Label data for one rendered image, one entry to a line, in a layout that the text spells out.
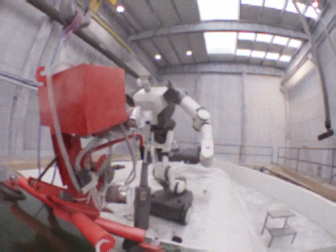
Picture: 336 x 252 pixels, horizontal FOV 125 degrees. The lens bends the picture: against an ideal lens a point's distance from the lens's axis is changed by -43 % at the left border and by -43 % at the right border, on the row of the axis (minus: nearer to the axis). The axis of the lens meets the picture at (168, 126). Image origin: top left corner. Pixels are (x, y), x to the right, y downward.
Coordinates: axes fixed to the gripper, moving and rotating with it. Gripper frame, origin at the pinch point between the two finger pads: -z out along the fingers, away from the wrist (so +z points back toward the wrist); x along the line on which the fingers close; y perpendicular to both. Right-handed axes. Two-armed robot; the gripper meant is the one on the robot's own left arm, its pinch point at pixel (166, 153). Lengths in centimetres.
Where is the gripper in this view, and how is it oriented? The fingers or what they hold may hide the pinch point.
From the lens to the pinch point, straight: 86.6
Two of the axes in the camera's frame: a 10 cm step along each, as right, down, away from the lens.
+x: 3.2, -1.8, 9.3
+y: -0.1, -9.8, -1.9
